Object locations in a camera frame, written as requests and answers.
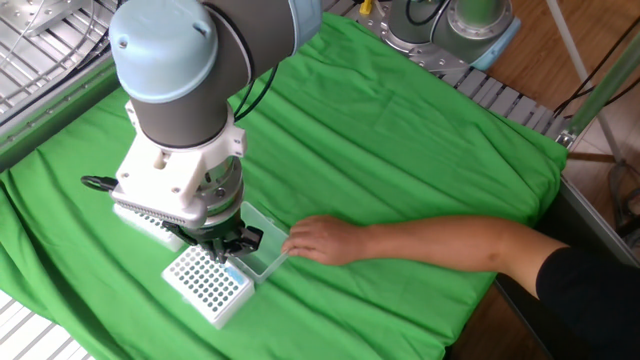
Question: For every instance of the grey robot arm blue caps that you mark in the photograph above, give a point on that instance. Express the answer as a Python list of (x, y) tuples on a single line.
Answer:
[(185, 120)]

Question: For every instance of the bare person hand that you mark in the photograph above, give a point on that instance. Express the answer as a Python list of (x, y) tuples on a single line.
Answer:
[(325, 242)]

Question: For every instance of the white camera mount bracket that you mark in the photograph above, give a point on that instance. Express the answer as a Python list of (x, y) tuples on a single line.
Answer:
[(165, 180)]

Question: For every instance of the bare person forearm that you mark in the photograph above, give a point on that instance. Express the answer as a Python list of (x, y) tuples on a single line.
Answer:
[(450, 245)]

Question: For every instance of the aluminium corner bracket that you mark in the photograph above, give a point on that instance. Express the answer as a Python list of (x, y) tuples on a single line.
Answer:
[(566, 139)]

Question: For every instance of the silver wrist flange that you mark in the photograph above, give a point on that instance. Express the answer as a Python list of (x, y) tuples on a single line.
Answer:
[(225, 190)]

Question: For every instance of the green frame post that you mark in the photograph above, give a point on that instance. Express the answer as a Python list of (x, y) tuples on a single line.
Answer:
[(605, 85)]

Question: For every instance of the green table cloth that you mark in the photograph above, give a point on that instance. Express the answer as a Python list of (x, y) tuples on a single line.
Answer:
[(375, 150)]

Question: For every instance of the aluminium table edge rail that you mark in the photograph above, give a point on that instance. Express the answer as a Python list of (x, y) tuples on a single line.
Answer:
[(600, 226)]

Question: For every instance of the white pole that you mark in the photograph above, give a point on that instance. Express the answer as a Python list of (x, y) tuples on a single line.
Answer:
[(575, 55)]

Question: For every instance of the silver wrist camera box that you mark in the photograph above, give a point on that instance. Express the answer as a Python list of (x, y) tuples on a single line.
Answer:
[(165, 215)]

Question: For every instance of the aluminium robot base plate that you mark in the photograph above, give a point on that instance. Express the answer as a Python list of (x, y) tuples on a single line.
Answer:
[(430, 62)]

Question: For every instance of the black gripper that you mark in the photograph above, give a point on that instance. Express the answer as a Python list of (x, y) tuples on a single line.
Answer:
[(210, 232)]

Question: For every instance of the white pipette tip box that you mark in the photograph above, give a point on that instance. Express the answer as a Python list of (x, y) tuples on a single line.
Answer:
[(165, 240), (237, 310)]

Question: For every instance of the blue pipette tip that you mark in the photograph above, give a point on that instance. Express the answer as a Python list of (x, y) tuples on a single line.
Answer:
[(239, 280), (230, 272), (235, 276)]

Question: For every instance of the perforated aluminium plate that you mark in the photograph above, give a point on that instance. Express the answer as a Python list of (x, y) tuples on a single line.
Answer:
[(30, 12)]

